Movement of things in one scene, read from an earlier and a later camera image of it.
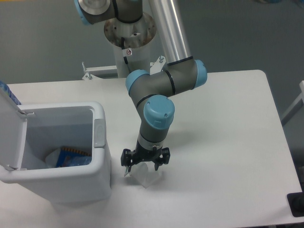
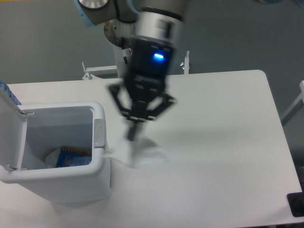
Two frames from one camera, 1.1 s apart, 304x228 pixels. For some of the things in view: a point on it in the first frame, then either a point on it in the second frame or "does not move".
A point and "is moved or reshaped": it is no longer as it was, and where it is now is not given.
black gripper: [141, 153] to [148, 62]
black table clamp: [296, 201] does not move
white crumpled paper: [51, 159] does not move
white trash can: [28, 133] does not move
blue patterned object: [4, 87] does not move
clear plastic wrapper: [140, 172] is moved or reshaped
